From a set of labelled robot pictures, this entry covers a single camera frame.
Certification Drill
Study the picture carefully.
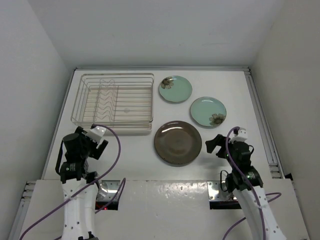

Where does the green flower plate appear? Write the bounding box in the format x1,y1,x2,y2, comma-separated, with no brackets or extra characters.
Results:
158,75,193,103
190,96,227,128

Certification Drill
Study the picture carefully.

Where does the brown ceramic plate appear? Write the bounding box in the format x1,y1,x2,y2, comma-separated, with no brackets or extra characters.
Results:
153,120,202,166

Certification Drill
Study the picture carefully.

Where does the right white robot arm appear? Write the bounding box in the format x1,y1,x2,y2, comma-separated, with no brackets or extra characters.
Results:
205,130,287,240

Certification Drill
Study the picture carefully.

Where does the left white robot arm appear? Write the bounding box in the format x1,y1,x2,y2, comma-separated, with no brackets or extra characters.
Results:
55,125,108,240

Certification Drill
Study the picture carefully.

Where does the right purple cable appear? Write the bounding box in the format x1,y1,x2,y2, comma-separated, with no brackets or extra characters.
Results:
221,127,283,240

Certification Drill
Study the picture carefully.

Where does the purple cable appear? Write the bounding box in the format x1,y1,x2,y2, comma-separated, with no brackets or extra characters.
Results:
221,127,283,240
18,124,127,240

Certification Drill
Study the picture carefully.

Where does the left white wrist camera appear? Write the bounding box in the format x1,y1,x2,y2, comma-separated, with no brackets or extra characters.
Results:
85,125,107,148

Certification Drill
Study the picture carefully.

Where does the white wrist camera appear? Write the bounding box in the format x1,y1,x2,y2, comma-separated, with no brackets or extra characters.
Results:
229,127,248,143
85,125,107,148

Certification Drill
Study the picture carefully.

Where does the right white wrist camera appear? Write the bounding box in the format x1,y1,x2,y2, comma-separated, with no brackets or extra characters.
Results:
229,127,248,143

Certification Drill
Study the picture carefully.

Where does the aluminium frame rail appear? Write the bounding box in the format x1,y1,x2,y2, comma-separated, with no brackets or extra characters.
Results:
244,68,285,179

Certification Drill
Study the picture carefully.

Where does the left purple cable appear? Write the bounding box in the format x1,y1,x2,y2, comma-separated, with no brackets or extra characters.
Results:
18,124,127,240

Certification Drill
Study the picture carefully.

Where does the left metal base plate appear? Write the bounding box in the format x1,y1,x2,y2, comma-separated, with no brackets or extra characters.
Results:
96,180,121,202

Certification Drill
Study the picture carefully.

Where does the metal base plate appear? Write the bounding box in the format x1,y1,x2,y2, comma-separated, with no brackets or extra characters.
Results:
207,180,237,202
96,180,121,202

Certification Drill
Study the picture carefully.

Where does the wire dish rack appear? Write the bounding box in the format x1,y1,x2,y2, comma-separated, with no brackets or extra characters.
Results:
70,72,154,135

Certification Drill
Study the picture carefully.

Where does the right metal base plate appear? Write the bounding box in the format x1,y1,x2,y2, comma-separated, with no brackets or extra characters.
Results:
207,180,237,202

